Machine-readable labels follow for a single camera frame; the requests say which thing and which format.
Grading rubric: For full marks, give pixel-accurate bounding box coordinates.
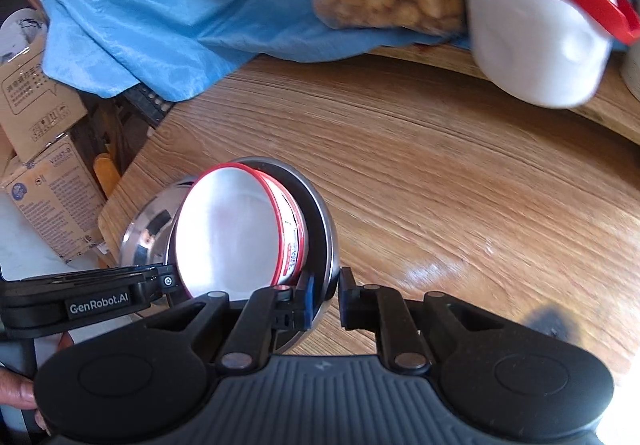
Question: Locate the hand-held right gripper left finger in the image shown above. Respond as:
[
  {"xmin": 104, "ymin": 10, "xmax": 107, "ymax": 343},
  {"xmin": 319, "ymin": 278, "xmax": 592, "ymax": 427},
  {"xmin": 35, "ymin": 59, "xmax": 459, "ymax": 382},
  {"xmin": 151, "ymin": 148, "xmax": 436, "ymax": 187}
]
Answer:
[{"xmin": 149, "ymin": 273, "xmax": 318, "ymax": 371}]

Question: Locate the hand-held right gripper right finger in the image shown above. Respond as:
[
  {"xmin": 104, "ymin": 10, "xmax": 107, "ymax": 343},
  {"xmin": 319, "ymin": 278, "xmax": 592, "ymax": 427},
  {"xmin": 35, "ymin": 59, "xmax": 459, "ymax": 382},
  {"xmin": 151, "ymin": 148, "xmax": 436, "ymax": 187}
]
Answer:
[{"xmin": 338, "ymin": 268, "xmax": 504, "ymax": 372}]

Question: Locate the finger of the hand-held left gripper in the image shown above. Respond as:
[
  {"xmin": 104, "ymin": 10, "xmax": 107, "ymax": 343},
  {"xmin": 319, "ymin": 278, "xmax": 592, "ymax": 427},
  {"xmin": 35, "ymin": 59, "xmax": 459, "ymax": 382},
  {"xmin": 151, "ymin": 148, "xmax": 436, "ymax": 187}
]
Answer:
[{"xmin": 4, "ymin": 263, "xmax": 180, "ymax": 300}]

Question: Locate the stainless steel bowl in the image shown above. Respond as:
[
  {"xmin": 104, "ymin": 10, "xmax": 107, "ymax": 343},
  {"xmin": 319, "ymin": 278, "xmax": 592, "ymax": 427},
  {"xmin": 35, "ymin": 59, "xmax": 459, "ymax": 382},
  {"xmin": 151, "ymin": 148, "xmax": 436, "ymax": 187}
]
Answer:
[{"xmin": 119, "ymin": 156, "xmax": 342, "ymax": 357}]

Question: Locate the white bowl red label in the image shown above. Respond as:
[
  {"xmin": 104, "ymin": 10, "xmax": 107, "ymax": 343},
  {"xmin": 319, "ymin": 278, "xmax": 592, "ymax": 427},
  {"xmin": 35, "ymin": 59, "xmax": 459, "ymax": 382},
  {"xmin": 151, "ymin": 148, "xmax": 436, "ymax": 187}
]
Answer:
[{"xmin": 168, "ymin": 162, "xmax": 307, "ymax": 300}]

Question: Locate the person's left hand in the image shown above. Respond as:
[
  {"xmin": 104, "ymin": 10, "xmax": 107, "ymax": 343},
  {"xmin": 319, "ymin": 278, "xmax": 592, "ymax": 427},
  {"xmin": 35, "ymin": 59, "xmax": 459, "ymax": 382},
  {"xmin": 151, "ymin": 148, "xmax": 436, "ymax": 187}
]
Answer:
[{"xmin": 0, "ymin": 331, "xmax": 77, "ymax": 433}]

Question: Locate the large printed cardboard box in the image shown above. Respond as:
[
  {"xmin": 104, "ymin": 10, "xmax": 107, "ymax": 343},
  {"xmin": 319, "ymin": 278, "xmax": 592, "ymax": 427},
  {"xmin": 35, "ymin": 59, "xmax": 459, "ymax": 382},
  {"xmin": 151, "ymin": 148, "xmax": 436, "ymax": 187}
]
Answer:
[{"xmin": 0, "ymin": 132, "xmax": 109, "ymax": 264}]

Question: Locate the wooden chair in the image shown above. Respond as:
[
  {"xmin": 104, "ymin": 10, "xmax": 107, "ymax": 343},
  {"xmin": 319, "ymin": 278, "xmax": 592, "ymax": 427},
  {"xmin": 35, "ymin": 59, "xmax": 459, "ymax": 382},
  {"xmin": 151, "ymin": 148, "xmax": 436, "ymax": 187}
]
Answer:
[{"xmin": 92, "ymin": 152, "xmax": 124, "ymax": 197}]

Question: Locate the black plastic crate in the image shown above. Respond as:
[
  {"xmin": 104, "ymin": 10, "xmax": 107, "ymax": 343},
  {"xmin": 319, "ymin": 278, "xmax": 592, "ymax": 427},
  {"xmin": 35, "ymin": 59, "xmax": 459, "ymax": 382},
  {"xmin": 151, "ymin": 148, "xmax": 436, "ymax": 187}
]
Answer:
[{"xmin": 121, "ymin": 82, "xmax": 177, "ymax": 127}]

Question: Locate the small brown cardboard box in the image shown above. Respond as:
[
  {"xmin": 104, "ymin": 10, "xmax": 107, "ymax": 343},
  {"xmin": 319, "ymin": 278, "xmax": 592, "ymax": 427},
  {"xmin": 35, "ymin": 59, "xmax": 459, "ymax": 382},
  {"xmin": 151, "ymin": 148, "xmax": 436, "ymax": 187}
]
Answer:
[{"xmin": 0, "ymin": 32, "xmax": 89, "ymax": 164}]

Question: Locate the blue cloth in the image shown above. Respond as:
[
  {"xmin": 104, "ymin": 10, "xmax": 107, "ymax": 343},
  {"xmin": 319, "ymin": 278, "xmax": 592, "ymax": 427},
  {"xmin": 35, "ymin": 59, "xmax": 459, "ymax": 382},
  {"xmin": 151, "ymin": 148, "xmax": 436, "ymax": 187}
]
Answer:
[{"xmin": 12, "ymin": 0, "xmax": 472, "ymax": 104}]

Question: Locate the grey white bundle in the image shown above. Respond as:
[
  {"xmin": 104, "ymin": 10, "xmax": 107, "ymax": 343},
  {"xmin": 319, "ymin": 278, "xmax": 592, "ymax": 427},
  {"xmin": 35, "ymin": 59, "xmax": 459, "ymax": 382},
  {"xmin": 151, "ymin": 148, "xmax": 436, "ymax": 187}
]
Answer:
[{"xmin": 0, "ymin": 7, "xmax": 49, "ymax": 67}]

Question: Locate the white jug blue lid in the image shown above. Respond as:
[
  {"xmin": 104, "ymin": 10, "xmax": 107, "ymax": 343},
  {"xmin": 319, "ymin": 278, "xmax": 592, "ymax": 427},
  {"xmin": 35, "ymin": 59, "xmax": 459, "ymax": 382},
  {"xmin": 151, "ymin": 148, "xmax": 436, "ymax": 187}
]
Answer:
[{"xmin": 449, "ymin": 0, "xmax": 640, "ymax": 108}]

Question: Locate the wooden shelf riser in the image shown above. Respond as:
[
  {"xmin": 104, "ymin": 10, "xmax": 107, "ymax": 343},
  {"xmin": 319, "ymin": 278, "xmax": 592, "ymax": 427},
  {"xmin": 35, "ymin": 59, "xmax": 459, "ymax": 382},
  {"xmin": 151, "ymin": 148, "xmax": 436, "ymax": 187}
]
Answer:
[{"xmin": 360, "ymin": 42, "xmax": 640, "ymax": 147}]

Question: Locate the beige thermos bottle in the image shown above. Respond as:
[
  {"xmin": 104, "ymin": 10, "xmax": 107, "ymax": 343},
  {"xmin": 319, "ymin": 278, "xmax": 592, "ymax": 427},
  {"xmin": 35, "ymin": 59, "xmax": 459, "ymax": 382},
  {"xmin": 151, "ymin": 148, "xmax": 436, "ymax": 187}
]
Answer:
[{"xmin": 620, "ymin": 42, "xmax": 640, "ymax": 102}]

